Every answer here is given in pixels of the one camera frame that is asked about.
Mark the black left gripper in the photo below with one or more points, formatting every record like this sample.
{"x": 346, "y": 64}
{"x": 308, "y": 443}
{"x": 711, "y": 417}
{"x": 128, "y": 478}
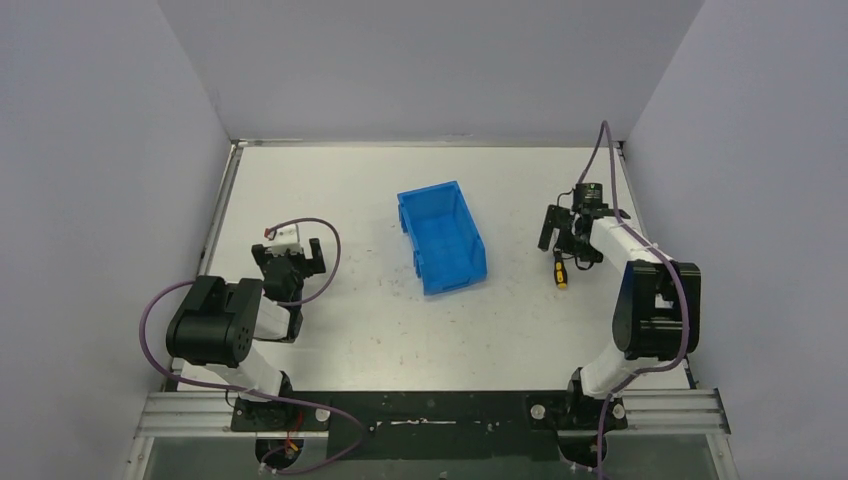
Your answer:
{"x": 299, "y": 263}

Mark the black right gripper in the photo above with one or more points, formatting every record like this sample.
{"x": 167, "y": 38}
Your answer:
{"x": 566, "y": 218}

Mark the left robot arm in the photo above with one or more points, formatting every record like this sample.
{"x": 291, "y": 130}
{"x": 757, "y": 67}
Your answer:
{"x": 217, "y": 323}

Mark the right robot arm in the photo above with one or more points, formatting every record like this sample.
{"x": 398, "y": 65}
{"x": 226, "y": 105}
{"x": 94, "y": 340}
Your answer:
{"x": 655, "y": 322}

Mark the yellow black screwdriver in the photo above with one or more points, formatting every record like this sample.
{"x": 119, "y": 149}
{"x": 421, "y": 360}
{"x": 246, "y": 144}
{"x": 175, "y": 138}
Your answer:
{"x": 560, "y": 272}

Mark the blue plastic bin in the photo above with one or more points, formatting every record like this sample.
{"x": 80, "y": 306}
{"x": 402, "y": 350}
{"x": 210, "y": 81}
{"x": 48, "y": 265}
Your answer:
{"x": 448, "y": 250}

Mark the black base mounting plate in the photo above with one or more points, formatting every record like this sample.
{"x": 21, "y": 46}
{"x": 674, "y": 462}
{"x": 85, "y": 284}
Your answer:
{"x": 434, "y": 442}

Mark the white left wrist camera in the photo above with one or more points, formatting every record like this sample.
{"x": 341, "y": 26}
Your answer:
{"x": 285, "y": 238}

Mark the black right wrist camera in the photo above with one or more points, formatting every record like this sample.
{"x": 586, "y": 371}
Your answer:
{"x": 587, "y": 198}

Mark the aluminium front rail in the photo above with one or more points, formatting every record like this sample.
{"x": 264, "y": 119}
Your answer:
{"x": 208, "y": 414}

